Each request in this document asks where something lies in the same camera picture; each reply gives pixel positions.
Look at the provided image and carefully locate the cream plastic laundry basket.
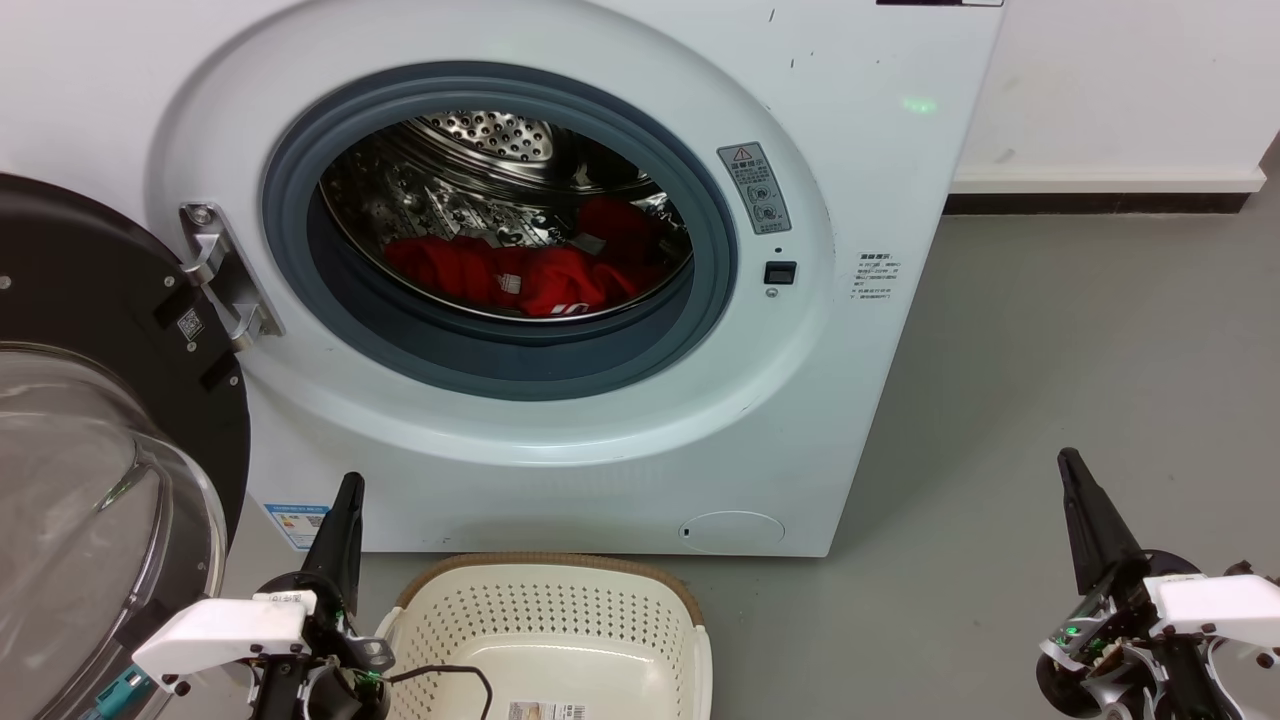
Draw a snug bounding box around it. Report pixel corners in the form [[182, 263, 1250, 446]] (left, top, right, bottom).
[[375, 553, 713, 720]]

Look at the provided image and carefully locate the grey rubber door gasket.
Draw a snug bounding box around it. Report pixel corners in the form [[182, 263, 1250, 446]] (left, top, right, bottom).
[[262, 62, 739, 401]]

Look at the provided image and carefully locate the teal cable connector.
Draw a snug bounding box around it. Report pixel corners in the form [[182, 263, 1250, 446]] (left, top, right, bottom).
[[95, 668, 151, 719]]

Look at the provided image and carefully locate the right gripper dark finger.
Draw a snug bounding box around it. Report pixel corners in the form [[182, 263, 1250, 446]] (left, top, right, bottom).
[[1058, 448, 1147, 598]]

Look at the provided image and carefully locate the white and black baseboard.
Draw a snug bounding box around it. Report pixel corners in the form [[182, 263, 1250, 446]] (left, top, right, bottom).
[[945, 165, 1267, 215]]

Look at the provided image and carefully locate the blue energy label sticker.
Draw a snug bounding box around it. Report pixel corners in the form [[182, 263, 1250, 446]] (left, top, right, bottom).
[[264, 503, 331, 551]]

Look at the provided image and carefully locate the grey warning sticker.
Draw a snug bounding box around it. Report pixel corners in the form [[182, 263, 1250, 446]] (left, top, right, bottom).
[[717, 142, 792, 236]]

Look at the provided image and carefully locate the stainless steel washing machine drum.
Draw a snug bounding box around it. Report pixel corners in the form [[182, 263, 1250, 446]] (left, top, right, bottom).
[[320, 110, 694, 323]]

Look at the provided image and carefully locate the black washer door with glass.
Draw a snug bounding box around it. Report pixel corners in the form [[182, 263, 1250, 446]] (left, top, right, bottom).
[[0, 172, 251, 720]]

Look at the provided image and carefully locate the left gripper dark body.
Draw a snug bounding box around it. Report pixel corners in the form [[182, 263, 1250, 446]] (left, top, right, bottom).
[[250, 572, 396, 720]]

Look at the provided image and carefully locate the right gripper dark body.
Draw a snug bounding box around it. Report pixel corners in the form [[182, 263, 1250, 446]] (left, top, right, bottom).
[[1037, 552, 1231, 720]]

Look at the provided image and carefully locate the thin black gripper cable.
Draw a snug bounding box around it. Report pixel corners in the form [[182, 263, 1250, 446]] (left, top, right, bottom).
[[385, 665, 496, 720]]

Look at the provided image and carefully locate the silver metal door hinge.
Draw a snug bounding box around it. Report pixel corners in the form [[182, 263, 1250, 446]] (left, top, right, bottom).
[[180, 202, 285, 351]]

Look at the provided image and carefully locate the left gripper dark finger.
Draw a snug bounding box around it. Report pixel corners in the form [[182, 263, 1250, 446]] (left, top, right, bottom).
[[300, 472, 366, 616]]

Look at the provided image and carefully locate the white front-load washing machine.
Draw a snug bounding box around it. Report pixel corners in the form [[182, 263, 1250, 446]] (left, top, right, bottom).
[[0, 0, 1006, 558]]

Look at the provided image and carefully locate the small text notice sticker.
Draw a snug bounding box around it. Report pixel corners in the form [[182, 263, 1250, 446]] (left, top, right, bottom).
[[852, 250, 901, 304]]

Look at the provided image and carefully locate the round white filter cover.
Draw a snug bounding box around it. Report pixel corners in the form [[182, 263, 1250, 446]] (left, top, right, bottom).
[[678, 511, 786, 554]]

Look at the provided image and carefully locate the red garment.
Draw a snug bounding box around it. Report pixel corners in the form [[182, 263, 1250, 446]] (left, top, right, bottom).
[[383, 196, 681, 319]]

